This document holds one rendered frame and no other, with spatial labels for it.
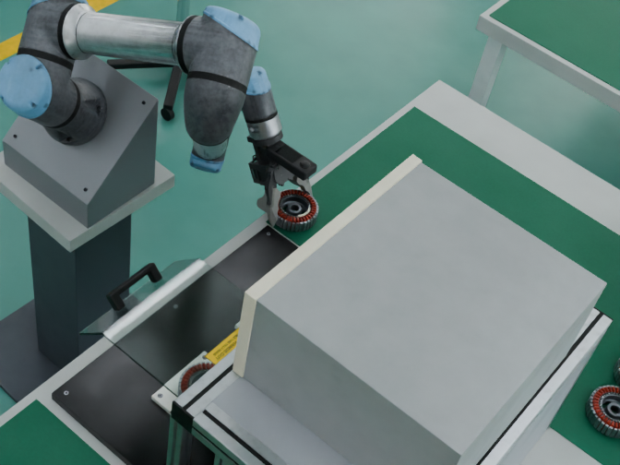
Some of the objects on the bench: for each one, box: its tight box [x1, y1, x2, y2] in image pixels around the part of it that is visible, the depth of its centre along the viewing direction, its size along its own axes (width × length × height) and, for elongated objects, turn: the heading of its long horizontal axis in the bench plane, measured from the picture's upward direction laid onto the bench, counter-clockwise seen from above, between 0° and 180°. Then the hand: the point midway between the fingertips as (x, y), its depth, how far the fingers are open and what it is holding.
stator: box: [276, 189, 318, 232], centre depth 240 cm, size 11×11×4 cm
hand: (294, 212), depth 240 cm, fingers closed on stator, 13 cm apart
